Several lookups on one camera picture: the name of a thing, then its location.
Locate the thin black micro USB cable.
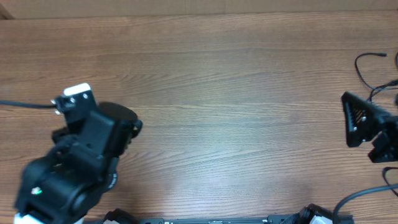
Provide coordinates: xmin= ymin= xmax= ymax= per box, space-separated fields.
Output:
xmin=354 ymin=52 xmax=398 ymax=102

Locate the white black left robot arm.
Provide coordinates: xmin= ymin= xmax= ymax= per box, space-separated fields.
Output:
xmin=14 ymin=101 xmax=143 ymax=223

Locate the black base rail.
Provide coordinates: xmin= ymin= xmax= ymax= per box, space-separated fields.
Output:
xmin=102 ymin=203 xmax=355 ymax=224

